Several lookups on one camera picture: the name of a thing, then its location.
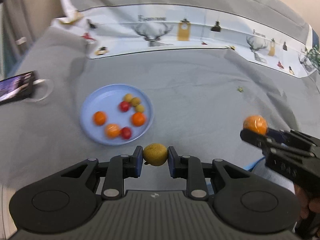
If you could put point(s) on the yellow-green pear-like fruit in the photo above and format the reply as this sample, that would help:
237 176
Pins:
155 154

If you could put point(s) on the grey curtain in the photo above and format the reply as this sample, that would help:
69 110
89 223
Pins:
17 25

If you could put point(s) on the orange tangerine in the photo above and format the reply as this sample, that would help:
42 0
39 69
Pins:
138 119
99 118

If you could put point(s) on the deer print fabric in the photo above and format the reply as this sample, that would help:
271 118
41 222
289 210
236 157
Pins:
119 30

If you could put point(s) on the grey cloth cover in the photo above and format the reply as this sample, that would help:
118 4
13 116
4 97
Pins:
198 109

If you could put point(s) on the orange fruit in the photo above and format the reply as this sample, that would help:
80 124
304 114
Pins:
112 131

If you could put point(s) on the small red cherry tomato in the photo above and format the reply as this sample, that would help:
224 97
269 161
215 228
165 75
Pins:
124 106

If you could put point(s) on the yellow-green small fruit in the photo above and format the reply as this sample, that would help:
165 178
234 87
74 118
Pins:
135 101
139 108
128 97

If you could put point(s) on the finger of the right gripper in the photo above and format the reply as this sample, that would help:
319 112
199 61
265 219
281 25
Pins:
261 141
280 136

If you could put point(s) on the right human hand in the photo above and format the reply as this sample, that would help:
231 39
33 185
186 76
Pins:
309 211

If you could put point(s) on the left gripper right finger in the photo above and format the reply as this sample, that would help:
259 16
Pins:
193 171

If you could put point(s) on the orange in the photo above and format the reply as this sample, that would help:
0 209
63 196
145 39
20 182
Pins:
256 123

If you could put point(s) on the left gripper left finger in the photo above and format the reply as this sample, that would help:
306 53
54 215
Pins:
117 170

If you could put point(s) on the black smartphone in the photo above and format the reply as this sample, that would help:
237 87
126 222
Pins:
17 88

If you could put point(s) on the blue plastic plate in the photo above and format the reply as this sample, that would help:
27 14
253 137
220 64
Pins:
107 99

